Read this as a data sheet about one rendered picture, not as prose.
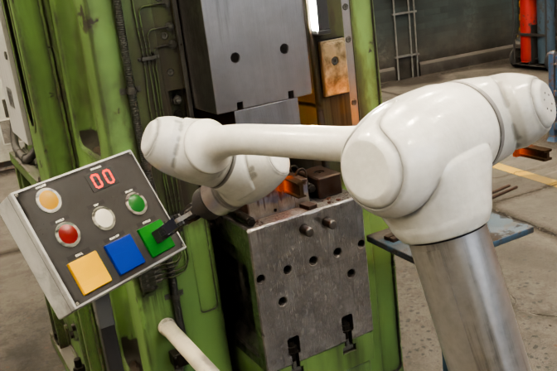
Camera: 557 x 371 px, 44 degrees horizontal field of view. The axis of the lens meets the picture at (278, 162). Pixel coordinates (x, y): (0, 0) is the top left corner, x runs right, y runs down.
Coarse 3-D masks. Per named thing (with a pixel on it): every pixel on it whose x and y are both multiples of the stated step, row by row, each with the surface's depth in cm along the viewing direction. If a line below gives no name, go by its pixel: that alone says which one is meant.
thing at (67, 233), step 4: (68, 224) 149; (60, 228) 147; (64, 228) 148; (68, 228) 148; (72, 228) 149; (60, 232) 147; (64, 232) 147; (68, 232) 148; (72, 232) 149; (76, 232) 149; (60, 236) 146; (64, 236) 147; (68, 236) 147; (72, 236) 148; (76, 236) 149; (64, 240) 147; (68, 240) 147; (72, 240) 148
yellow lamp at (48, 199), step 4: (44, 192) 148; (48, 192) 149; (52, 192) 150; (40, 196) 147; (44, 196) 148; (48, 196) 148; (52, 196) 149; (56, 196) 150; (40, 200) 147; (44, 200) 147; (48, 200) 148; (52, 200) 149; (56, 200) 149; (44, 204) 147; (48, 204) 148; (52, 204) 148; (56, 204) 149; (48, 208) 147; (52, 208) 148
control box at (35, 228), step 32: (128, 160) 167; (32, 192) 147; (64, 192) 152; (96, 192) 157; (128, 192) 163; (32, 224) 144; (64, 224) 148; (96, 224) 153; (128, 224) 159; (32, 256) 145; (64, 256) 145; (160, 256) 161; (64, 288) 142
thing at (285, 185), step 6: (288, 180) 191; (294, 180) 190; (300, 180) 190; (282, 186) 194; (288, 186) 193; (294, 186) 190; (300, 186) 188; (288, 192) 193; (294, 192) 191; (300, 192) 188
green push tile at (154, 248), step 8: (152, 224) 163; (160, 224) 165; (144, 232) 161; (144, 240) 160; (152, 240) 161; (168, 240) 164; (152, 248) 160; (160, 248) 162; (168, 248) 163; (152, 256) 160
